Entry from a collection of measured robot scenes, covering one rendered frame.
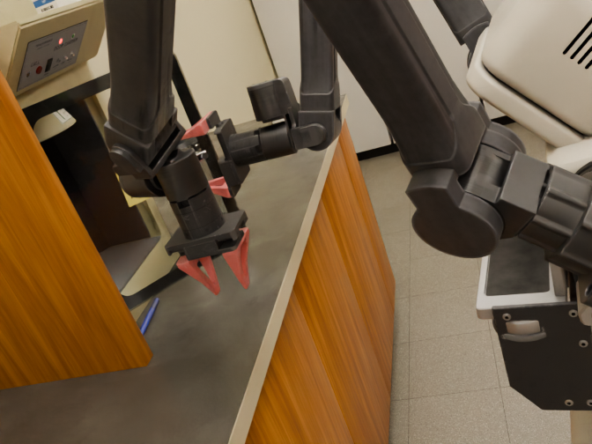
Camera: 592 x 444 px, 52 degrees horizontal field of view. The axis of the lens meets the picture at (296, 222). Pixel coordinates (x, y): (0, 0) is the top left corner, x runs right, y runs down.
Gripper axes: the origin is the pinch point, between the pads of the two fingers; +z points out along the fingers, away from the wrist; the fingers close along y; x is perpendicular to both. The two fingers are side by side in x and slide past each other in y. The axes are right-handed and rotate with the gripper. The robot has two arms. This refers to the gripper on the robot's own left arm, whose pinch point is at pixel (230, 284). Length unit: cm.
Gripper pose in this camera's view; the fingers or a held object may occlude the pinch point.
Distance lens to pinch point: 84.4
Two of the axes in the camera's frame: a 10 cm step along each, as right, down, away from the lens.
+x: -1.7, 4.5, -8.8
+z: 3.3, 8.6, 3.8
